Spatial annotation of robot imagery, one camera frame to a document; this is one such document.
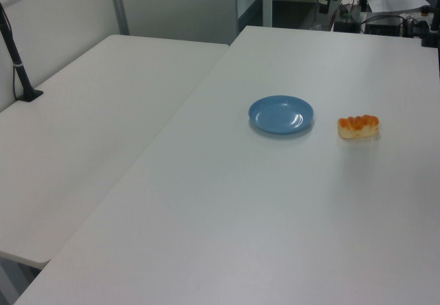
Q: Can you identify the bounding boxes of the small black device box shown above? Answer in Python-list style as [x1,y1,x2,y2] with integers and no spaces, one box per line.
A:
[332,19,359,33]

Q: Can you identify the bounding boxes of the thin black stand cable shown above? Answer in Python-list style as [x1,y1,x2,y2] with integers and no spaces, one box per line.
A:
[12,65,20,100]

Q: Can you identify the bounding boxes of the orange glazed bread loaf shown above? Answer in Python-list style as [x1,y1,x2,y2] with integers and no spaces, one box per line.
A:
[337,114,380,140]

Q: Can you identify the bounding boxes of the black camera stand pole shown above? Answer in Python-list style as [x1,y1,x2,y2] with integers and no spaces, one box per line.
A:
[0,1,45,104]

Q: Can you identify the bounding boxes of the blue round plastic plate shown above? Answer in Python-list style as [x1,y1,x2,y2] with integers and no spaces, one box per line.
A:
[247,94,315,135]

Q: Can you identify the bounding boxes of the black electronics box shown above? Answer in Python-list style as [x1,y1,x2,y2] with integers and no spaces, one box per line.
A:
[363,14,406,37]

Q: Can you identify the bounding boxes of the white shelf frame leg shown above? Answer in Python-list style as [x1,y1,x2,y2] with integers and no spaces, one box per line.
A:
[261,0,274,28]

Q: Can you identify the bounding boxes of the black table clamp mount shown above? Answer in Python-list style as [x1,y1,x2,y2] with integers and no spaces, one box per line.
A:
[410,4,440,48]

